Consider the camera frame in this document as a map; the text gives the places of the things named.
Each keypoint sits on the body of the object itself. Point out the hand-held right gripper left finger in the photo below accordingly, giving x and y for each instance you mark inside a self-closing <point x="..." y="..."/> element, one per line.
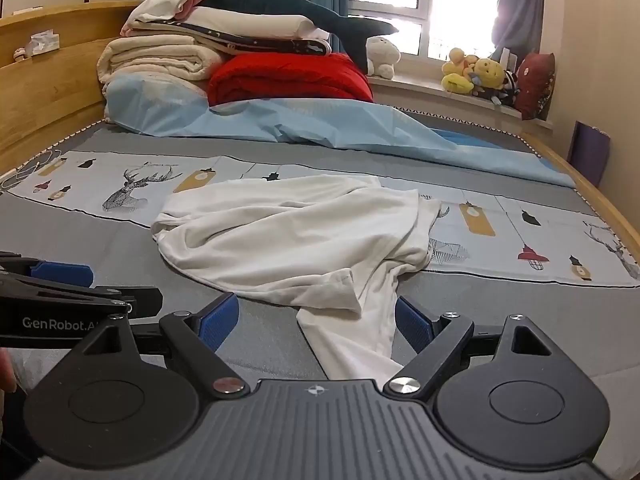
<point x="220" y="325"/>

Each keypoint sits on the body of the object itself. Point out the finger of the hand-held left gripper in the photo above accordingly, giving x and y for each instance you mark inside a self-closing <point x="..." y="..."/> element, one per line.
<point x="65" y="274"/>
<point x="135" y="300"/>

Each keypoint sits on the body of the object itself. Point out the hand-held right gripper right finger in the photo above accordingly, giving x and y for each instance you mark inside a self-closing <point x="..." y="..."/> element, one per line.
<point x="411" y="324"/>

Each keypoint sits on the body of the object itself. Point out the white long-sleeved garment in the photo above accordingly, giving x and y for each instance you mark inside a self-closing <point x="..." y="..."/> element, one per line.
<point x="280" y="240"/>

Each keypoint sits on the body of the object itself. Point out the person's left hand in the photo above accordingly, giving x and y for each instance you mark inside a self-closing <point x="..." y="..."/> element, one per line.
<point x="7" y="372"/>

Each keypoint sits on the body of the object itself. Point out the light blue sheet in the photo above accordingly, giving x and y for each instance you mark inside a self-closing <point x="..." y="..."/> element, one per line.
<point x="325" y="120"/>

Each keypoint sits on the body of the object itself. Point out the small figurine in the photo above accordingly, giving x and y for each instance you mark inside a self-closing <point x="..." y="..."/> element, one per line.
<point x="19" y="54"/>

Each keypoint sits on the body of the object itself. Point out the tissue pack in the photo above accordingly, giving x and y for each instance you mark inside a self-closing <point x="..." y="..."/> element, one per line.
<point x="44" y="44"/>

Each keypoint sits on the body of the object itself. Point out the cream folded blanket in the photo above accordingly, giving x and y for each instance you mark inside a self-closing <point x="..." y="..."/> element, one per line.
<point x="150" y="57"/>

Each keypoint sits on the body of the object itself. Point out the stone window sill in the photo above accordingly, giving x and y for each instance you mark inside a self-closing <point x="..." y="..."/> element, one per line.
<point x="425" y="90"/>

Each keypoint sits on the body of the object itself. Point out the red folded blanket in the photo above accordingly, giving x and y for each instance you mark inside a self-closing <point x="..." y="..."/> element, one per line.
<point x="285" y="80"/>

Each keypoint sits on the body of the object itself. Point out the yellow duck plush toy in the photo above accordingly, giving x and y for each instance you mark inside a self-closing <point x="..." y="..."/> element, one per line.
<point x="456" y="72"/>

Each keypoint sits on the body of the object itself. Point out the yellow round plush toy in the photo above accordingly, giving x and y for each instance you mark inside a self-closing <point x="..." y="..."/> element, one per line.
<point x="490" y="74"/>

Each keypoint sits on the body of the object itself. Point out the dark red cushion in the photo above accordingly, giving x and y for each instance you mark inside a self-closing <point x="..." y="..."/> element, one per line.
<point x="535" y="85"/>

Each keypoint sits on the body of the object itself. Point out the white plush toy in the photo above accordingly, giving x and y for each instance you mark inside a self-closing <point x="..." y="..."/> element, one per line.
<point x="382" y="55"/>

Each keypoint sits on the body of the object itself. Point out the navy patterned folded cloth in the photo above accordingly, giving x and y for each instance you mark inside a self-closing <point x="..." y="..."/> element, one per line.
<point x="280" y="46"/>

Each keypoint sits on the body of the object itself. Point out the dark blue shark plush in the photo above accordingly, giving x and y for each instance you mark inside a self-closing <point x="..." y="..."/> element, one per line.
<point x="260" y="2"/>

